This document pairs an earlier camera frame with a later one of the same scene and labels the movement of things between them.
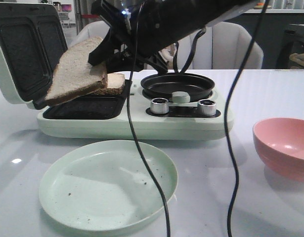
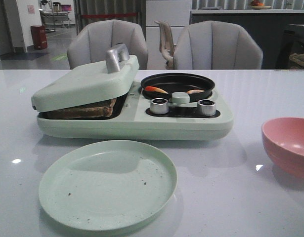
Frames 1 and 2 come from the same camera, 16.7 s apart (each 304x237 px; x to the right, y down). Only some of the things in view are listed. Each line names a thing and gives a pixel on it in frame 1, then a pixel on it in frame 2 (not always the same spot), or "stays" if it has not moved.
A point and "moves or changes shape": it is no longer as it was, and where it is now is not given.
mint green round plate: [106, 185] stays
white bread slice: [73, 75] to [100, 108]
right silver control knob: [206, 107] stays
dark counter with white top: [274, 23] stays
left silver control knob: [159, 105] stays
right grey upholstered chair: [223, 45] stays
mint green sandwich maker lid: [29, 40] to [92, 86]
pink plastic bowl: [282, 144] moves or changes shape
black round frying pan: [163, 86] stays
